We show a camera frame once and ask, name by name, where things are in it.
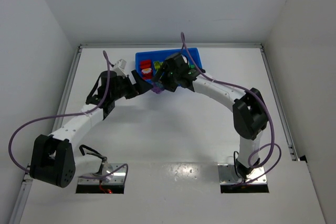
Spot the blue divided plastic bin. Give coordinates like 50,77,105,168
135,48,203,83

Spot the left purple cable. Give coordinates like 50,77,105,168
8,50,129,180

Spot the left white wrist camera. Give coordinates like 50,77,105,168
112,59,127,77

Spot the lime green lego stack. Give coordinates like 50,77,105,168
153,61,161,69

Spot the white front board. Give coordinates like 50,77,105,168
21,162,324,223

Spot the purple paw lego brick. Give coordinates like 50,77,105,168
151,82,164,94

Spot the metal base plate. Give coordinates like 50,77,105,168
218,163,268,185
77,163,129,186

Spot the left aluminium frame rail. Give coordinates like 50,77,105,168
7,45,82,224

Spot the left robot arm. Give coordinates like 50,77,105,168
29,70,153,188

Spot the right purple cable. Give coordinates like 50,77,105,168
180,31,282,188

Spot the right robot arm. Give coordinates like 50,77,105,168
152,53,268,179

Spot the red crown lego piece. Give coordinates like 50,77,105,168
140,60,152,69

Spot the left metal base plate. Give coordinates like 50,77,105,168
77,163,129,186

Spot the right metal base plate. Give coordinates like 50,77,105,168
218,163,268,185

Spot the purple cable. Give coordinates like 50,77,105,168
8,50,129,180
180,31,282,188

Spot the red flower lego brick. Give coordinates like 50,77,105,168
141,68,153,80

